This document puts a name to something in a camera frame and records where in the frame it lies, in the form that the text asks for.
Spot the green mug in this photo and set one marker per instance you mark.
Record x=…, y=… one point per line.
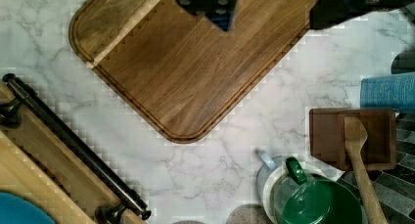
x=308, y=198

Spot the light blue mug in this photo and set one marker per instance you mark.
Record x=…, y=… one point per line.
x=274, y=171

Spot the wooden spatula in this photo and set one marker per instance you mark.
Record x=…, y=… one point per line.
x=355, y=138

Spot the blue plate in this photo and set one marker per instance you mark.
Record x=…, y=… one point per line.
x=15, y=210

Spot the wooden cutting board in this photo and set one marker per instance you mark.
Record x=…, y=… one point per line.
x=180, y=72

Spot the blue folded cloth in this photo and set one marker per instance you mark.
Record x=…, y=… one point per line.
x=396, y=91

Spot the grey textured canister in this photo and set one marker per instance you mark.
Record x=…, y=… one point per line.
x=248, y=214

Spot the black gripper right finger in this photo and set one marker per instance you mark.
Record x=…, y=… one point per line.
x=328, y=13

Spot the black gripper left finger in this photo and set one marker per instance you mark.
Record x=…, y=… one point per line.
x=218, y=12

